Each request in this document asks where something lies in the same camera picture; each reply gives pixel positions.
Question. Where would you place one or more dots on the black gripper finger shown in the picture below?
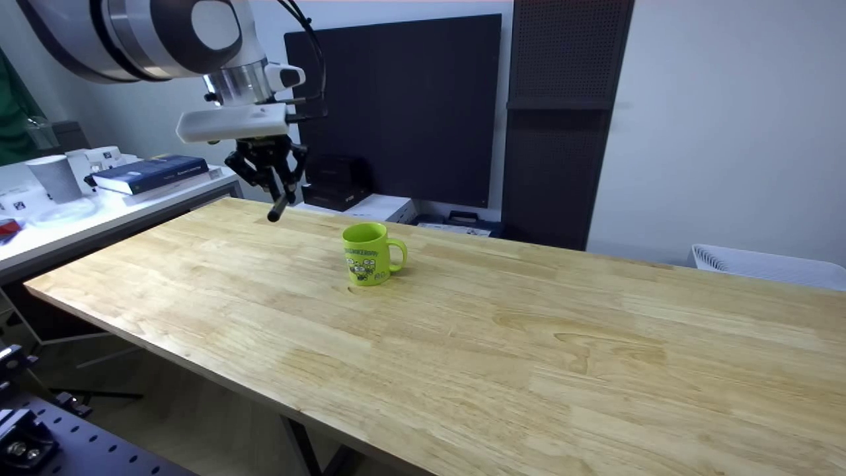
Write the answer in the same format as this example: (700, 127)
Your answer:
(258, 177)
(291, 168)

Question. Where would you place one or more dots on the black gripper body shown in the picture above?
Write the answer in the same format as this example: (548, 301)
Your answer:
(266, 152)

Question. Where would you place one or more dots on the yellow-green printed mug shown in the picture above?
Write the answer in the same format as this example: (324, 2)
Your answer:
(372, 251)

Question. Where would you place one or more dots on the black marker with yellow label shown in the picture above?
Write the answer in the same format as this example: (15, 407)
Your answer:
(275, 210)

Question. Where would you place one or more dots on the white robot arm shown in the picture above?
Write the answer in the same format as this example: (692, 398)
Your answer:
(162, 41)

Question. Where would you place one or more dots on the black box under monitor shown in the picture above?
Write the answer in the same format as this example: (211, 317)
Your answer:
(337, 179)

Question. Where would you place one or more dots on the white flat box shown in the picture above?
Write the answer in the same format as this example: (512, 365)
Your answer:
(384, 210)

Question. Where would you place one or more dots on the dark blue book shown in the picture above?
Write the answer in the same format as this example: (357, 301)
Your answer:
(150, 172)

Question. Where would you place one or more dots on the large black monitor screen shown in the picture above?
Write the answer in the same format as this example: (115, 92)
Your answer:
(413, 97)

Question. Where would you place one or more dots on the black case with label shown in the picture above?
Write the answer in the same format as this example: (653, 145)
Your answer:
(466, 222)

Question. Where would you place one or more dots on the white device on side table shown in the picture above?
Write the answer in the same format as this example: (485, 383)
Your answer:
(60, 172)

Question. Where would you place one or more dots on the white side table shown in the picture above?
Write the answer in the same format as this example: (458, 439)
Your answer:
(57, 231)

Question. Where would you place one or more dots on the dark tall cabinet panel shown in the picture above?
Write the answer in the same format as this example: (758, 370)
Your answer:
(563, 76)

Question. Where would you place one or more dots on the black perforated metal plate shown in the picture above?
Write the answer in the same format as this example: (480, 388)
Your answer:
(43, 433)

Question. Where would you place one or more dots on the white bin at right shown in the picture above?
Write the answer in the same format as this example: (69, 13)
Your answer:
(762, 265)

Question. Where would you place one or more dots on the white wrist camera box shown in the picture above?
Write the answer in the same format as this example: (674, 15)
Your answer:
(234, 123)

